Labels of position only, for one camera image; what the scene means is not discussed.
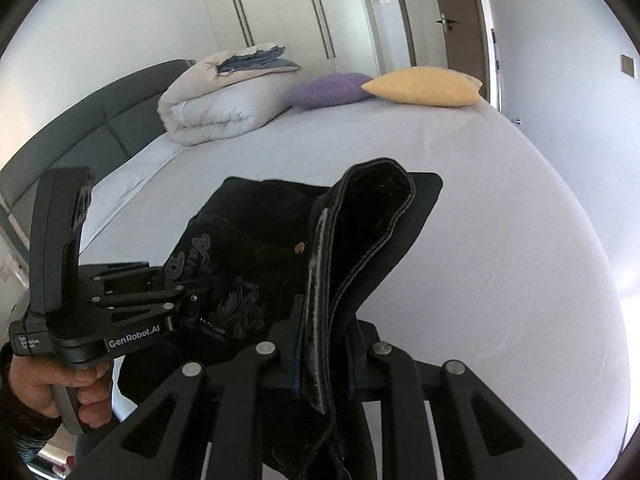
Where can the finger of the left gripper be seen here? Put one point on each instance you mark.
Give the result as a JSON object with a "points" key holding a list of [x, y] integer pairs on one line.
{"points": [[134, 281], [120, 312]]}

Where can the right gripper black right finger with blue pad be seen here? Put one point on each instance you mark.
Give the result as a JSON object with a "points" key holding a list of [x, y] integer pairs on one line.
{"points": [[442, 422]]}

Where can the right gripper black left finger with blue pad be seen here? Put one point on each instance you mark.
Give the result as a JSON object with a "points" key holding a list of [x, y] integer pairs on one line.
{"points": [[218, 422]]}

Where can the black embroidered pants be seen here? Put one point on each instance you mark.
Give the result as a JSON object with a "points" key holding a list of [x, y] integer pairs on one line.
{"points": [[258, 251]]}

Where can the dark grey upholstered headboard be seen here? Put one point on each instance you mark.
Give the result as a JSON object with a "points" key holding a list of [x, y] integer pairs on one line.
{"points": [[102, 132]]}

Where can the white bed mattress sheet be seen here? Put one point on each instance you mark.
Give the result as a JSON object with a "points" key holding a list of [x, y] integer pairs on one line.
{"points": [[507, 276]]}

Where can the folded beige duvet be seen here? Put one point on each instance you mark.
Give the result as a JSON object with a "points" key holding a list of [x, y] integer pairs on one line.
{"points": [[228, 94]]}

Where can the purple cushion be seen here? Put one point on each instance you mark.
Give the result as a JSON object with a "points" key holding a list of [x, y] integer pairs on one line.
{"points": [[330, 90]]}

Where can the yellow cushion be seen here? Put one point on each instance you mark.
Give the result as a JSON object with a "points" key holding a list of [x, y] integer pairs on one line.
{"points": [[426, 86]]}

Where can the brown wooden door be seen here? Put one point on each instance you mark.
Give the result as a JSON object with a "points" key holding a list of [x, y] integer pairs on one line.
{"points": [[448, 34]]}

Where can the cream wardrobe with black handles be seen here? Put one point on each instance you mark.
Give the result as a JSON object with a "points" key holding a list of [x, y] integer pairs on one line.
{"points": [[322, 36]]}

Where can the right wall switch plate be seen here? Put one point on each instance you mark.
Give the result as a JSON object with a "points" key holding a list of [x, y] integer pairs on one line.
{"points": [[627, 65]]}

